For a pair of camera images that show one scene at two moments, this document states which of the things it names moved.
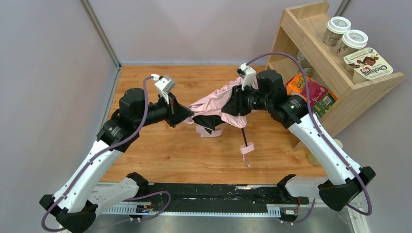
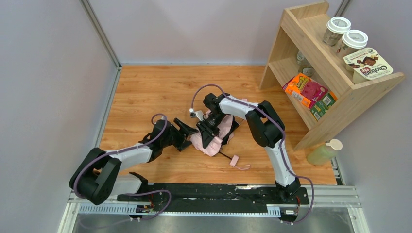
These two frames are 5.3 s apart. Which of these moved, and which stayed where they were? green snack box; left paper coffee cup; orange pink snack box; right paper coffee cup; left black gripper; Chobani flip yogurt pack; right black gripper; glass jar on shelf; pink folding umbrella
Moved: pink folding umbrella; right black gripper; left black gripper
Stayed: orange pink snack box; green snack box; Chobani flip yogurt pack; right paper coffee cup; glass jar on shelf; left paper coffee cup
